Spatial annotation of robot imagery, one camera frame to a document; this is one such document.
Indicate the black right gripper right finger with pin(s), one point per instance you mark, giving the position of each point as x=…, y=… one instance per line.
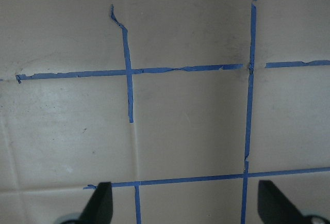
x=274, y=207

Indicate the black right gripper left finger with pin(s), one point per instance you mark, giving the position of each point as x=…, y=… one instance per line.
x=99, y=209

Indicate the brown paper table cover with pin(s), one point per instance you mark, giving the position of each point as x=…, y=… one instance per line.
x=184, y=105

